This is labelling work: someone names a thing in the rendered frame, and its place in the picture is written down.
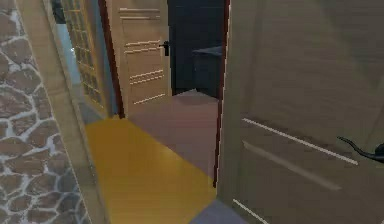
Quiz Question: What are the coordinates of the light wooden room door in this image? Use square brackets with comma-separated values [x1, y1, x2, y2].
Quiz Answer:
[106, 0, 173, 118]
[216, 0, 384, 224]

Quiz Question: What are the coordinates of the dark blue cabinet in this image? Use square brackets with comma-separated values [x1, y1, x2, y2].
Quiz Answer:
[191, 45, 224, 100]

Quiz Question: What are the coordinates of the wooden glazed lattice door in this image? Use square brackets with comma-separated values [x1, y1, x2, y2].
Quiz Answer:
[60, 0, 118, 118]

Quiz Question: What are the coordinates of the black curved door handle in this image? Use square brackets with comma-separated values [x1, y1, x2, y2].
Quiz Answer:
[337, 135, 384, 164]

